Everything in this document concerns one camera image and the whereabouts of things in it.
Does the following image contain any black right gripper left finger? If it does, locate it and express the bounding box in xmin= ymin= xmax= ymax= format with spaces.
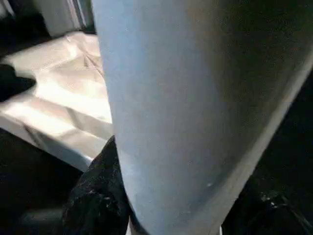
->
xmin=62 ymin=136 xmax=133 ymax=235

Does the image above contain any black work mat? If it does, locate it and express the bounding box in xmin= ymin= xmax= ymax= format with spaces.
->
xmin=0 ymin=12 xmax=313 ymax=235

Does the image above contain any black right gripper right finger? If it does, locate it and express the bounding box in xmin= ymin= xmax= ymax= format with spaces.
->
xmin=221 ymin=171 xmax=313 ymax=235

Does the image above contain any white plastic table leg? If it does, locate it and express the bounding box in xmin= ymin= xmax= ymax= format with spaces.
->
xmin=90 ymin=0 xmax=313 ymax=235

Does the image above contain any white plastic table top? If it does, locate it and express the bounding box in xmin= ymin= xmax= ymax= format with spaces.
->
xmin=0 ymin=32 xmax=116 ymax=172

